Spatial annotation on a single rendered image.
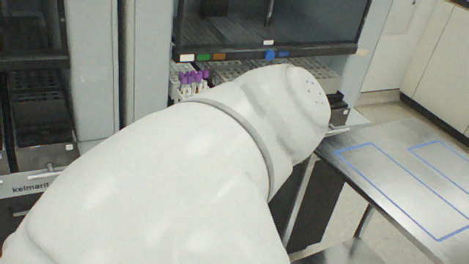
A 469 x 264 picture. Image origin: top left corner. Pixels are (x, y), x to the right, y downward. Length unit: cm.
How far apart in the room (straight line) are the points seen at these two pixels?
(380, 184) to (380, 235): 116
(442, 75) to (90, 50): 276
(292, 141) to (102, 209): 18
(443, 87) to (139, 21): 268
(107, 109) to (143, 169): 87
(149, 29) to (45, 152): 38
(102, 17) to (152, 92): 23
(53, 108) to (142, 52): 26
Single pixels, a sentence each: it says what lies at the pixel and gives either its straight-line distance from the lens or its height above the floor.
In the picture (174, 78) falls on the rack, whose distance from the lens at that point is 126.
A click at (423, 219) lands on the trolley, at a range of 105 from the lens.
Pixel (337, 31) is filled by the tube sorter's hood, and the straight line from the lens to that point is 134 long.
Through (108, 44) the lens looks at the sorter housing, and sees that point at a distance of 106.
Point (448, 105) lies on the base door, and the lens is 339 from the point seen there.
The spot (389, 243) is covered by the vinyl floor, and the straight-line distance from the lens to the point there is 223.
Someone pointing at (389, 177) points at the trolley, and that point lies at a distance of 113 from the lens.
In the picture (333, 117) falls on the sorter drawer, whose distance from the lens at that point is 141.
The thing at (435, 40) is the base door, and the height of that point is 55.
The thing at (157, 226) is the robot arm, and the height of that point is 124.
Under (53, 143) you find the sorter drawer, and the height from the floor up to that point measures 81.
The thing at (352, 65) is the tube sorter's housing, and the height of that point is 91.
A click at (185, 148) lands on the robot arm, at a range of 29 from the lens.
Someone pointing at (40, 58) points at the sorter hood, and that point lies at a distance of 103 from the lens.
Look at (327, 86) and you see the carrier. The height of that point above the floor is 85.
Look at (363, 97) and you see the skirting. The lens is 343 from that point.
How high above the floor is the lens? 142
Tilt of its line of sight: 36 degrees down
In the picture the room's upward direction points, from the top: 11 degrees clockwise
